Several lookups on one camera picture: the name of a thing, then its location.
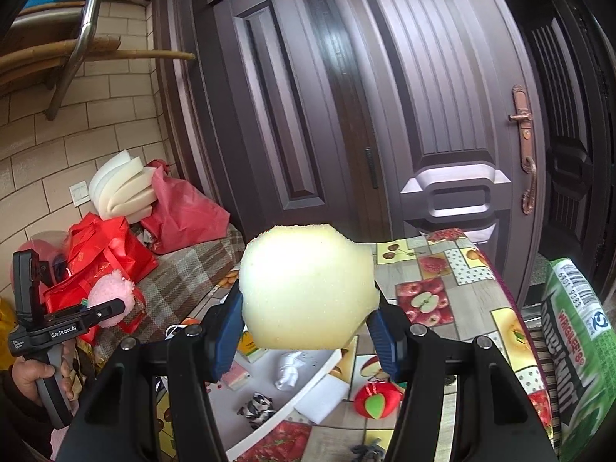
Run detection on yellow bag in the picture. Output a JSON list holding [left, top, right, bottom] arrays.
[[0, 296, 17, 367]]

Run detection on white cloth bundle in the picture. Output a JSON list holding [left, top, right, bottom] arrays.
[[274, 351, 309, 390]]

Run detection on pink sponge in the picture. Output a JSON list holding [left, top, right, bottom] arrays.
[[224, 363, 251, 390]]

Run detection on red plastic bag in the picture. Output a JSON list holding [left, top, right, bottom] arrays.
[[139, 160, 231, 255]]

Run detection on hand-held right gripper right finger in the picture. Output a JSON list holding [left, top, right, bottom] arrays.
[[368, 293, 561, 462]]

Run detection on pink plush toy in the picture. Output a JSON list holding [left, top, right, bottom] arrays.
[[88, 269, 138, 328]]

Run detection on person's left hand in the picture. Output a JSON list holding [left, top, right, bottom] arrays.
[[10, 359, 55, 406]]

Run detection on pale yellow foam ball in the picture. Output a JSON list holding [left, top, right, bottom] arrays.
[[238, 224, 378, 351]]

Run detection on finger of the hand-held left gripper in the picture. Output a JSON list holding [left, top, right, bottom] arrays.
[[44, 297, 126, 333]]

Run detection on small orange green box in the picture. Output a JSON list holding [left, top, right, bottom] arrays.
[[238, 332, 270, 364]]

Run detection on wide brown door leaf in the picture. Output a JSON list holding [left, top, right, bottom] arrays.
[[332, 0, 547, 261]]

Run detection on plaid sofa blanket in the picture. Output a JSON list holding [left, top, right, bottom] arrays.
[[91, 224, 246, 376]]

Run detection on white wall switch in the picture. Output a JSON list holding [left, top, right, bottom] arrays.
[[70, 179, 91, 208]]

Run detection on pink plastic object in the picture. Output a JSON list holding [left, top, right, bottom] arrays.
[[17, 237, 70, 290]]

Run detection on green printed pillow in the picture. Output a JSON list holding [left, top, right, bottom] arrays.
[[541, 256, 616, 458]]

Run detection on red apple plush toy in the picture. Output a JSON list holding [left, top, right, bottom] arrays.
[[353, 379, 404, 419]]

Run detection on zebra print scrunchie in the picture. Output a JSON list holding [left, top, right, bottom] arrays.
[[237, 391, 276, 428]]

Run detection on bamboo pole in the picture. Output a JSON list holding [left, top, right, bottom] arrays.
[[0, 48, 197, 75]]

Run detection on striped brown cushion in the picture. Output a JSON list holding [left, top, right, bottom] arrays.
[[522, 315, 561, 448]]

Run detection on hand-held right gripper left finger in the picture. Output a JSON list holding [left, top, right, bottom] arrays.
[[57, 289, 246, 462]]

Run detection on dark metal door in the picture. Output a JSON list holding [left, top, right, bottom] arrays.
[[520, 0, 616, 290]]

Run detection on fruit printed tablecloth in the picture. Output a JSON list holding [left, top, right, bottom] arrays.
[[159, 228, 559, 462]]

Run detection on white tray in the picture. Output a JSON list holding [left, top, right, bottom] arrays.
[[166, 332, 357, 460]]

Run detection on folded white foam sheets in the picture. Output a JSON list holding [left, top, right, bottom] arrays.
[[89, 150, 162, 224]]

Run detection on narrow brown door leaf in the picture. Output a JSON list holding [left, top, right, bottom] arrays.
[[192, 0, 386, 246]]

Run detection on steel tube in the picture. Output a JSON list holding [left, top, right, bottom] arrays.
[[43, 0, 121, 121]]

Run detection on copper door handle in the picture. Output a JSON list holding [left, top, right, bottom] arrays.
[[507, 84, 539, 216]]

